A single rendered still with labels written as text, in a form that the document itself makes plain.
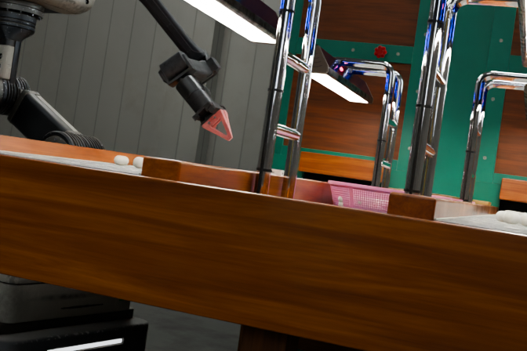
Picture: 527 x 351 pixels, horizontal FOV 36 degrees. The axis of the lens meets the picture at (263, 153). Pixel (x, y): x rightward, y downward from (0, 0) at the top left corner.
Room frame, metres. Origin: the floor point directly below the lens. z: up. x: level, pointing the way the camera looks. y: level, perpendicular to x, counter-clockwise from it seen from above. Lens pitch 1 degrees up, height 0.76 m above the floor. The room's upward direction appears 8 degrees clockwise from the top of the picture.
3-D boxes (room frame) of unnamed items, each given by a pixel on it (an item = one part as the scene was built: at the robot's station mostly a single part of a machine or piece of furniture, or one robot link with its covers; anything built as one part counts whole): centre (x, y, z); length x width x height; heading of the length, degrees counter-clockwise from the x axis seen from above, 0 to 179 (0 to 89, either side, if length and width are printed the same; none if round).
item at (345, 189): (1.73, -0.28, 0.72); 0.27 x 0.27 x 0.10
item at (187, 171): (1.89, -0.16, 0.71); 1.81 x 0.05 x 0.11; 161
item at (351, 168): (2.78, -0.28, 0.83); 0.30 x 0.06 x 0.07; 71
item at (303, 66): (1.39, 0.05, 0.90); 0.20 x 0.19 x 0.45; 161
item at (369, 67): (2.31, -0.27, 0.90); 0.20 x 0.19 x 0.45; 161
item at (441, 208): (1.79, -0.47, 0.71); 1.81 x 0.05 x 0.11; 161
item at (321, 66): (2.34, -0.19, 1.08); 0.62 x 0.08 x 0.07; 161
